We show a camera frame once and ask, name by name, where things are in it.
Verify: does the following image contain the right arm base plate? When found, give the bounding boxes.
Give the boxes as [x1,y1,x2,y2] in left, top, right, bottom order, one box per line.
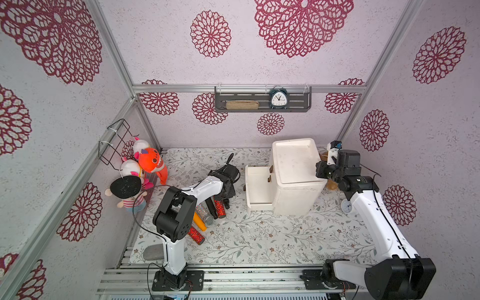
[300,259,356,290]

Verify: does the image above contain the glitter silver microphone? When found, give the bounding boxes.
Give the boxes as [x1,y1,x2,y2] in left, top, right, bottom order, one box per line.
[196,204,215,226]

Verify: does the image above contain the red glitter microphone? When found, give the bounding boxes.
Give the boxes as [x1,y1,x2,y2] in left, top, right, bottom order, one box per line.
[188,226,205,245]
[214,200,226,219]

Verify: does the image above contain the orange microphone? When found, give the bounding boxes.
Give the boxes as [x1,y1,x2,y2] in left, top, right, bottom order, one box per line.
[193,212,207,231]

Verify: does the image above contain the brown teddy bear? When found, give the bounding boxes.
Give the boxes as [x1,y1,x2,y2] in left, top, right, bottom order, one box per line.
[320,151,338,191]

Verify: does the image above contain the black haired plush doll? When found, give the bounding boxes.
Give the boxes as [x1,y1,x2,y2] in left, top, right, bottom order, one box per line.
[104,175,148,214]

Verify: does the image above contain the dark grey wall shelf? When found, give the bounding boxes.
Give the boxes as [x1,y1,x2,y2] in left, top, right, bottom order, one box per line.
[214,86,312,113]

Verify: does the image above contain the black wire basket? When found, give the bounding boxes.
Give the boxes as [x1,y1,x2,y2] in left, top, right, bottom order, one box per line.
[97,118,138,171]

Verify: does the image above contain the floral table mat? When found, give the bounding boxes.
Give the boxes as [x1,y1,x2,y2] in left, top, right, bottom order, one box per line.
[129,147,385,266]

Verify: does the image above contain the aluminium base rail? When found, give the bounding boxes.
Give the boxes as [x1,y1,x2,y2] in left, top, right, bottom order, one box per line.
[96,264,357,296]

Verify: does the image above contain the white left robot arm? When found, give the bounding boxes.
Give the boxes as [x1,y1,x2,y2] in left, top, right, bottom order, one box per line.
[152,163,240,282]

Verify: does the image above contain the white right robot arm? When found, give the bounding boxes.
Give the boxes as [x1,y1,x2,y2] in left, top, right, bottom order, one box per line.
[316,147,436,300]

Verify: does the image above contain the white alarm clock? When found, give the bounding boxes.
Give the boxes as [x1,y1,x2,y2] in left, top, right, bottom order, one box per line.
[341,199,353,215]

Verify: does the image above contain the white three-drawer cabinet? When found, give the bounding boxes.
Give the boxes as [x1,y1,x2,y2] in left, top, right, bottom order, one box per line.
[245,138,328,216]

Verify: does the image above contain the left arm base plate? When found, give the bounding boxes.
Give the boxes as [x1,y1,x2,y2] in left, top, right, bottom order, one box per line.
[151,266,205,292]

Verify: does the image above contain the red orange plush fish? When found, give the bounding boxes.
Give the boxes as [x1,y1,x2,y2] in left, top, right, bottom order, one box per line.
[135,147,168,185]

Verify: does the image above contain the grey oval sponge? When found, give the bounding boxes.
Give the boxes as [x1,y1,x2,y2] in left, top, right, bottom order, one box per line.
[142,244,165,261]

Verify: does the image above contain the pink white plush doll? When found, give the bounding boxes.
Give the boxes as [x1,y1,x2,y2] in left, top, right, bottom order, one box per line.
[120,137,154,190]

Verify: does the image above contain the green alarm clock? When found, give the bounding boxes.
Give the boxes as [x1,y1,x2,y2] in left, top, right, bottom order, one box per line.
[269,88,289,110]

